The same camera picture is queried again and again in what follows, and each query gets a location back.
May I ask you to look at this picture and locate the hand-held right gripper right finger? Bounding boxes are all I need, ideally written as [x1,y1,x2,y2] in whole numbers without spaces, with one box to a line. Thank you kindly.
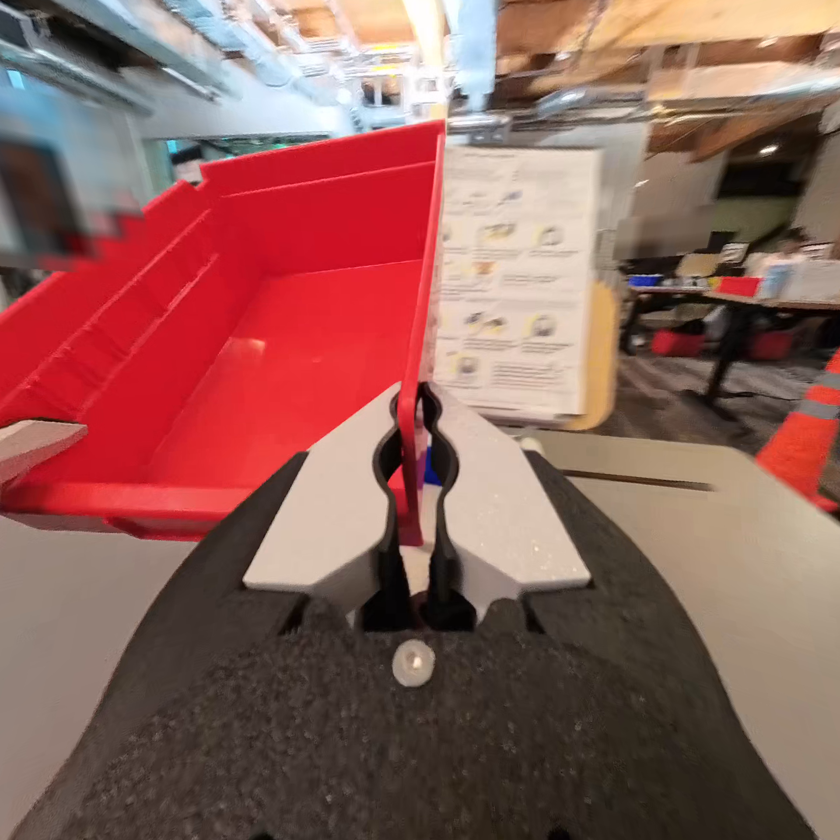
[419,382,593,630]

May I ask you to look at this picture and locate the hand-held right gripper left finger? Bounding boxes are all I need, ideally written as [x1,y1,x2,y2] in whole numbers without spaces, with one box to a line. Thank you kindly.
[243,382,413,632]

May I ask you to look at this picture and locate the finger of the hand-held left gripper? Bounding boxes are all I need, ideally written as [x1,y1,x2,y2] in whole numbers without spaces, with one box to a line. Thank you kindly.
[0,420,88,488]

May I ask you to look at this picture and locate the large red plastic bin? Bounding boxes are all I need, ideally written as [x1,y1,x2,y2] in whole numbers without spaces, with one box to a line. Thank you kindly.
[0,118,448,547]

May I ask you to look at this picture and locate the white desk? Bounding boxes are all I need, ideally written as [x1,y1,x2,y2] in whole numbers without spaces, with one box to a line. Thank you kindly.
[0,430,840,840]

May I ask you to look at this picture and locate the wooden board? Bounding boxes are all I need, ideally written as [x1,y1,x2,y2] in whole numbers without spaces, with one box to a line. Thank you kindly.
[567,279,621,432]

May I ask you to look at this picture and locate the white instruction poster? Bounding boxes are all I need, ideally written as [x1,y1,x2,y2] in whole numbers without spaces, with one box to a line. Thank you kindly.
[433,146,605,421]

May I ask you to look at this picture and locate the orange traffic cone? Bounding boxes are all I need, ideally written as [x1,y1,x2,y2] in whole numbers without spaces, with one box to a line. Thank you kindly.
[755,348,840,514]

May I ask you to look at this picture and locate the background work table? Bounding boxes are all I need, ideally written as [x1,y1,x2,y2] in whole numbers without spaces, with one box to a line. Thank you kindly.
[620,282,840,421]

